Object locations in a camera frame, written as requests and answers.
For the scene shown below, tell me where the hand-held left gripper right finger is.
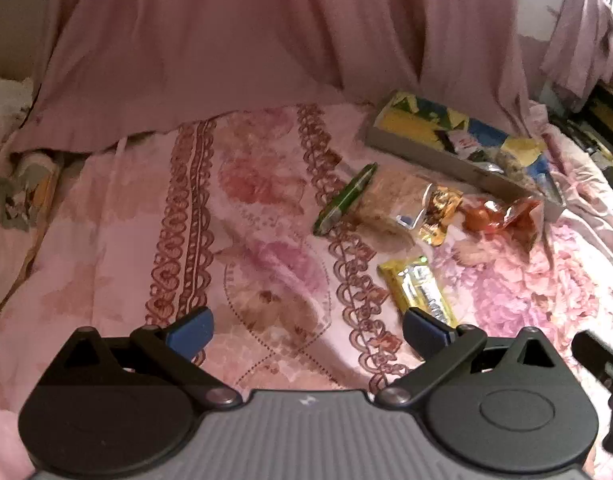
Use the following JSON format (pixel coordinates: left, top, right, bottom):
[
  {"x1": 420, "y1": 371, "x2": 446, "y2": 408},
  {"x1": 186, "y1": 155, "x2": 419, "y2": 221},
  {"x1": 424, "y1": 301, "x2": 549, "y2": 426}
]
[{"x1": 377, "y1": 306, "x2": 570, "y2": 409}]

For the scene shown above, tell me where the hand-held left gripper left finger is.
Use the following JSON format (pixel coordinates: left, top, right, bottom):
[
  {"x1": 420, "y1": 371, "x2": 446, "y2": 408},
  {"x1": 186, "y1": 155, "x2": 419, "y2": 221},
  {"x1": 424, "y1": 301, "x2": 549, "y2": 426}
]
[{"x1": 51, "y1": 305, "x2": 242, "y2": 409}]

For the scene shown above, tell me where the yellow and silver bar packet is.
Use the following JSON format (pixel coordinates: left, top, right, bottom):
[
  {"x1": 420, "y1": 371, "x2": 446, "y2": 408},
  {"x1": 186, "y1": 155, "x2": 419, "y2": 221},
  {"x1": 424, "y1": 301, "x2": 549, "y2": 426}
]
[{"x1": 377, "y1": 255, "x2": 460, "y2": 331}]

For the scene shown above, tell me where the gold and brown snack packet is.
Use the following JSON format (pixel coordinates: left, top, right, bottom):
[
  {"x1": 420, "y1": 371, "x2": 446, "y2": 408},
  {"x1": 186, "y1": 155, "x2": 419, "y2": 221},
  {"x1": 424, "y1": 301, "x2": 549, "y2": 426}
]
[{"x1": 414, "y1": 185, "x2": 462, "y2": 247}]

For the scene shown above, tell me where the clear beige cracker packet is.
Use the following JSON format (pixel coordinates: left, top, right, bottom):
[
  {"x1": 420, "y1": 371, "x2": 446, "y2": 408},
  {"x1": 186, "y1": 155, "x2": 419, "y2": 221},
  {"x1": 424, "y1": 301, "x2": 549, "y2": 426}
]
[{"x1": 354, "y1": 167, "x2": 432, "y2": 238}]

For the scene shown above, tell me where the orange snack packet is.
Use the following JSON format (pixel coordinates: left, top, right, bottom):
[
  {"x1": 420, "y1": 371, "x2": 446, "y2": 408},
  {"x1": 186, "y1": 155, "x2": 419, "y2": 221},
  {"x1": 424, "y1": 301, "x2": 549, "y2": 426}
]
[{"x1": 459, "y1": 196, "x2": 545, "y2": 253}]

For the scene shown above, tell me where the green stick snack packet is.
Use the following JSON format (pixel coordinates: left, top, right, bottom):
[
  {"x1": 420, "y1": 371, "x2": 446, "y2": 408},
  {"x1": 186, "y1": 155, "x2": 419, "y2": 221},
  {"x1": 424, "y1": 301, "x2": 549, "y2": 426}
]
[{"x1": 313, "y1": 161, "x2": 378, "y2": 235}]

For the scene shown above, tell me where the colourful printed cardboard tray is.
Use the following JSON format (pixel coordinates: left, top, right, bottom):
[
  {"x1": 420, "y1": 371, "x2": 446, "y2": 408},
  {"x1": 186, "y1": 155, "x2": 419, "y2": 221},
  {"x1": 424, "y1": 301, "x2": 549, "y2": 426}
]
[{"x1": 364, "y1": 90, "x2": 567, "y2": 223}]

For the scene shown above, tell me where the pink floral bedsheet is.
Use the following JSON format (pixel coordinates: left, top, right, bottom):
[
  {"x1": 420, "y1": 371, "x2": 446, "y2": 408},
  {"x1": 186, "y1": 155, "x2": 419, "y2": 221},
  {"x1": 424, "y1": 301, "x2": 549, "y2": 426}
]
[{"x1": 0, "y1": 100, "x2": 613, "y2": 411}]

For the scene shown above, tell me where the fluffy pink blanket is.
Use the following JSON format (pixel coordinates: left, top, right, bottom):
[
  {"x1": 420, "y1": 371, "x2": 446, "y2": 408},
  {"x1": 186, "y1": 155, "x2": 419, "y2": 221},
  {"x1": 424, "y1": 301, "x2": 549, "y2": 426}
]
[{"x1": 0, "y1": 395, "x2": 37, "y2": 480}]

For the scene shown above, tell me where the grey patterned cloth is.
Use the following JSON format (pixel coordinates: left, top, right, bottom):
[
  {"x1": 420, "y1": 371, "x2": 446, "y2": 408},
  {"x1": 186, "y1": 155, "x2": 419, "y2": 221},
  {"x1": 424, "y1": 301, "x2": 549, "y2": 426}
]
[{"x1": 0, "y1": 152, "x2": 67, "y2": 233}]

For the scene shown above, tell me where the dark wooden desk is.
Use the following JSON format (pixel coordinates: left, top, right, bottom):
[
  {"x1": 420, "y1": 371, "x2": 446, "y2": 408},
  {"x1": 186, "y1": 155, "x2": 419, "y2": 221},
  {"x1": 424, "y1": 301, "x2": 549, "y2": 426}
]
[{"x1": 581, "y1": 80, "x2": 613, "y2": 161}]

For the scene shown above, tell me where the large pink curtain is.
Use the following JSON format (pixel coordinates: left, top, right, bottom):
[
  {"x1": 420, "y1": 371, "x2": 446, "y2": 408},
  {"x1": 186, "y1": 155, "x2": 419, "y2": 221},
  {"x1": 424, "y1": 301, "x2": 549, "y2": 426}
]
[{"x1": 9, "y1": 0, "x2": 532, "y2": 153}]

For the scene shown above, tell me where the white lace cloth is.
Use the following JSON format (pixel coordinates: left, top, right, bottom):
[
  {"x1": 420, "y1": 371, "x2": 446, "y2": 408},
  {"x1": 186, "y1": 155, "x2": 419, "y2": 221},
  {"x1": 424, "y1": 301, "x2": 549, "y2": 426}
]
[{"x1": 0, "y1": 75, "x2": 34, "y2": 121}]

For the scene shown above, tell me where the small pink curtain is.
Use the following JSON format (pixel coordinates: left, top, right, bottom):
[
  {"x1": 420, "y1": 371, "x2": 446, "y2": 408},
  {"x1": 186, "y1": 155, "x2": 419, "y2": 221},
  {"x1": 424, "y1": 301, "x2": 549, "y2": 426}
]
[{"x1": 539, "y1": 0, "x2": 613, "y2": 113}]

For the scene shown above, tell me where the black wire fan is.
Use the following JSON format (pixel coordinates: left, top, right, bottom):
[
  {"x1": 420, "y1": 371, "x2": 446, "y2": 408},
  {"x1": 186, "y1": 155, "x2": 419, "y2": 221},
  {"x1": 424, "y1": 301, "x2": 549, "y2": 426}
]
[{"x1": 549, "y1": 110, "x2": 613, "y2": 166}]

